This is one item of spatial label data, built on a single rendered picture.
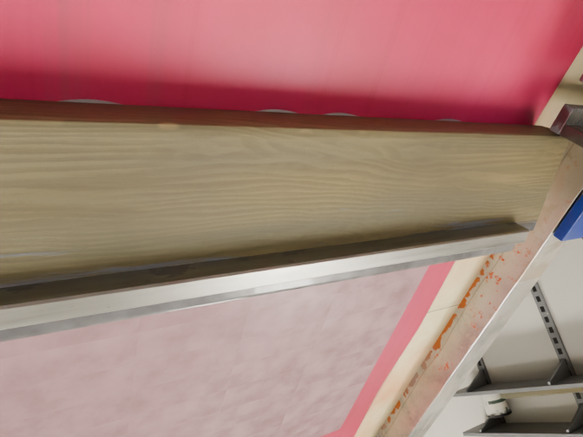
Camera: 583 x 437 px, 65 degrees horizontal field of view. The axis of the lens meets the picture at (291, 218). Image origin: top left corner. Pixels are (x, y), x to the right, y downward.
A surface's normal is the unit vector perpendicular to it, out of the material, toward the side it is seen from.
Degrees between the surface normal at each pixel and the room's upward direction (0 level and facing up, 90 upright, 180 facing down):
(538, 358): 90
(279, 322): 32
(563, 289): 90
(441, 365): 90
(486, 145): 43
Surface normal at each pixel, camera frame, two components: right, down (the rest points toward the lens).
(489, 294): -0.86, 0.07
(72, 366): 0.45, 0.59
